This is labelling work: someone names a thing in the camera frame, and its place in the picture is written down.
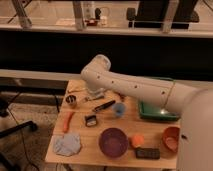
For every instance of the black handled fork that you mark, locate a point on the black handled fork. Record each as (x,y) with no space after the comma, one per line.
(103,106)

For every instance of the green plastic tray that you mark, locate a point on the green plastic tray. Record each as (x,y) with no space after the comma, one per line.
(149,112)

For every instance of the blue grey cloth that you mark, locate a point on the blue grey cloth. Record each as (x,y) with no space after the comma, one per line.
(67,145)

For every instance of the black remote control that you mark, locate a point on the black remote control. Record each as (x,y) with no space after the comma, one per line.
(147,153)

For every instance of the orange bowl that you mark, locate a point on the orange bowl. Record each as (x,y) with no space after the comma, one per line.
(170,138)

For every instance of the orange ball toy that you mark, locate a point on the orange ball toy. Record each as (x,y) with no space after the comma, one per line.
(137,140)

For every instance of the small black box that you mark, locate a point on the small black box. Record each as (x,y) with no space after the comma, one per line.
(91,120)

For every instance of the black monitor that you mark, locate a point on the black monitor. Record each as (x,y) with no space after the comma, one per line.
(152,13)

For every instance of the purple bowl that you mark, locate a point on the purple bowl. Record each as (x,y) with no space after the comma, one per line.
(113,142)

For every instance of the cream wooden spoon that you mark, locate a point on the cream wooden spoon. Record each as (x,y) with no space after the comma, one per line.
(73,90)

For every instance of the small metal cup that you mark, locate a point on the small metal cup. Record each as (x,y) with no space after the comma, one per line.
(71,100)

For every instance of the orange carrot toy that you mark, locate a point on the orange carrot toy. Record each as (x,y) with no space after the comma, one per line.
(67,122)

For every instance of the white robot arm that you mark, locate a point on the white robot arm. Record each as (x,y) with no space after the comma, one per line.
(195,105)

